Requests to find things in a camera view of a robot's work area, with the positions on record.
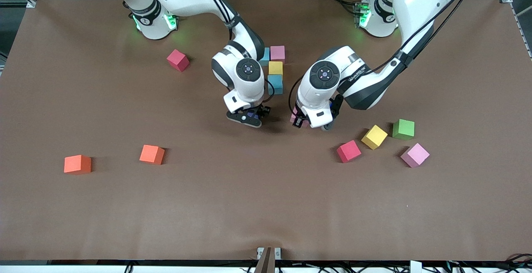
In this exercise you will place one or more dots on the metal bracket with brown post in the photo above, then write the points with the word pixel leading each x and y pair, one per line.
pixel 268 260

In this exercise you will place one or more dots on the pink foam cube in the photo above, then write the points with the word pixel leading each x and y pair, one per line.
pixel 292 117
pixel 277 53
pixel 415 155

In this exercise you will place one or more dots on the white label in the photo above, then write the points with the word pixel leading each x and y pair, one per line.
pixel 415 267

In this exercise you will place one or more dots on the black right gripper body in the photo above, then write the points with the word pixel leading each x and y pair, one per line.
pixel 263 111

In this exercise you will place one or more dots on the brown paper table cover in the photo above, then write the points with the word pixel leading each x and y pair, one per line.
pixel 266 206

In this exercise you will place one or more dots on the yellow foam cube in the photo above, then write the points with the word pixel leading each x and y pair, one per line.
pixel 275 68
pixel 374 136

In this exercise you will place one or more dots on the blue foam cube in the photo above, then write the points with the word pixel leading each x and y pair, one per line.
pixel 266 56
pixel 277 85

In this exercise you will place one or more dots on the red foam cube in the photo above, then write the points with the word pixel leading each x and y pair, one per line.
pixel 178 60
pixel 348 151

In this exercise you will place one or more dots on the green foam cube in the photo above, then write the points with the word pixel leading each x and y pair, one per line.
pixel 403 129

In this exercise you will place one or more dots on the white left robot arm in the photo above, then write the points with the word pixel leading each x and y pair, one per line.
pixel 320 94

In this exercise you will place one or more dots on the orange foam cube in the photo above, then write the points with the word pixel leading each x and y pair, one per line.
pixel 77 164
pixel 152 154

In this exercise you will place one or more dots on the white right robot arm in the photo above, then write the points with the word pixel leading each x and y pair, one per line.
pixel 249 92

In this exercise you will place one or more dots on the purple foam cube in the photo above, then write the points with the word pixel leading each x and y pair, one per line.
pixel 252 116

